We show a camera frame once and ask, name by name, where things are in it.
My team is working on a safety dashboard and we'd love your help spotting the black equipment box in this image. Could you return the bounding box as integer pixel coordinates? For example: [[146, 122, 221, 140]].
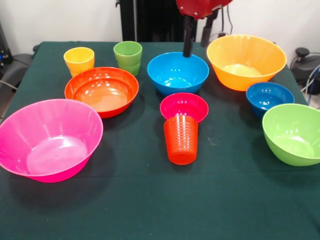
[[0, 21, 13, 73]]

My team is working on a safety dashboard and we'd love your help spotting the yellow cup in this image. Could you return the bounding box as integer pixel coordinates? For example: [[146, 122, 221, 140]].
[[63, 46, 95, 78]]

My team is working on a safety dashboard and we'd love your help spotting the black wall cable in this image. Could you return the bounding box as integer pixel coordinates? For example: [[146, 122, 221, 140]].
[[220, 5, 234, 38]]

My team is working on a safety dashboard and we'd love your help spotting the orange-red ribbed cup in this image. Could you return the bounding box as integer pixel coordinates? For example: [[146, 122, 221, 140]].
[[163, 114, 200, 166]]

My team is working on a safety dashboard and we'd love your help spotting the red shallow bowl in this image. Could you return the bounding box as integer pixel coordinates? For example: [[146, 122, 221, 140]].
[[64, 66, 140, 119]]

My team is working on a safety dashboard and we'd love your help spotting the large pink bowl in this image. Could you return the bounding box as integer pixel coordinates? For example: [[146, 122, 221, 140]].
[[0, 98, 104, 184]]

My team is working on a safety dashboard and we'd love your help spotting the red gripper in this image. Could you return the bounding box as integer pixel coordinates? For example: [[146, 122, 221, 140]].
[[175, 0, 235, 58]]

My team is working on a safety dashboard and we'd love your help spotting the small dark blue bowl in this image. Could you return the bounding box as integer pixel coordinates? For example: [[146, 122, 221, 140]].
[[245, 81, 295, 119]]

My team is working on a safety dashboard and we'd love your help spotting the green cup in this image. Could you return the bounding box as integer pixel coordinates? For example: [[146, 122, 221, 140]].
[[113, 40, 143, 77]]

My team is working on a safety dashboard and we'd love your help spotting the dark green tablecloth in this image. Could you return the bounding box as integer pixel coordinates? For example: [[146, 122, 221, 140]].
[[0, 41, 320, 240]]

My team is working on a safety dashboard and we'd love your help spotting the light green bowl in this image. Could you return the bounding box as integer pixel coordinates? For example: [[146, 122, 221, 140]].
[[261, 103, 320, 167]]

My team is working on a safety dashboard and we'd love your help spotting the light blue bowl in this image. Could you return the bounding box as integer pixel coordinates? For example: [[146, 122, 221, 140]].
[[146, 51, 210, 97]]

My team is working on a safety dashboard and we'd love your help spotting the small magenta bowl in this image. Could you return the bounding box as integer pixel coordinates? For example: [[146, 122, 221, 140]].
[[159, 92, 210, 125]]

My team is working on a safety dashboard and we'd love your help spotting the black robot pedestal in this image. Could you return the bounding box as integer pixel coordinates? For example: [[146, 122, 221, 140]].
[[116, 0, 205, 43]]

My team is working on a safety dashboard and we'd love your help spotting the large orange bowl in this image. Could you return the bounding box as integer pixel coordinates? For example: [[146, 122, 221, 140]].
[[206, 34, 288, 92]]

